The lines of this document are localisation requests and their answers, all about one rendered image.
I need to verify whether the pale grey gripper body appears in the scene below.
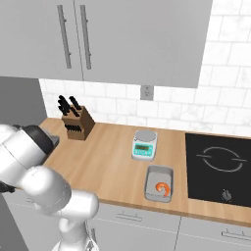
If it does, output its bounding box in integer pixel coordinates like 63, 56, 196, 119
44, 129, 61, 152

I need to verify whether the grey meat container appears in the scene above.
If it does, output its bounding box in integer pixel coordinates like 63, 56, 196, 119
143, 165, 175, 204

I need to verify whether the orange shrimp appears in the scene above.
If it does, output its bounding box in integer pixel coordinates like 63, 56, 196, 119
155, 181, 173, 198

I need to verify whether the wooden knife block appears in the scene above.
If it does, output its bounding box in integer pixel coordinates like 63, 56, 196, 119
57, 94, 96, 141

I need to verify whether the grey fridge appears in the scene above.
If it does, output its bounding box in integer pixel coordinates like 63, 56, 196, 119
0, 75, 49, 126

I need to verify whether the white kitchen scale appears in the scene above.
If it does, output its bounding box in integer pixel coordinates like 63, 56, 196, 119
130, 128, 159, 162

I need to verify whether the grey drawer front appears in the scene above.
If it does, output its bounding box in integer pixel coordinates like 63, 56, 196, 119
175, 216, 251, 251
85, 202, 182, 251

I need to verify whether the black hob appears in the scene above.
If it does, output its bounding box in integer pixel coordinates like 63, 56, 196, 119
184, 131, 251, 209

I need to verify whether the grey wall socket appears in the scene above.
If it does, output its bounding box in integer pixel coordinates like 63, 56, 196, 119
140, 84, 155, 101

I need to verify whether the grey cupboard handle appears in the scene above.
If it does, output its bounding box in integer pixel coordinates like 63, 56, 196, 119
79, 4, 93, 71
57, 4, 73, 70

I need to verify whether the grey drawer handle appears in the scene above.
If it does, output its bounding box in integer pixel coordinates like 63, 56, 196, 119
221, 230, 251, 242
116, 212, 144, 223

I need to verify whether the grey wall cupboard door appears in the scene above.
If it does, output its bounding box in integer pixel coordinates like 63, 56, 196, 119
73, 0, 214, 89
0, 0, 84, 82

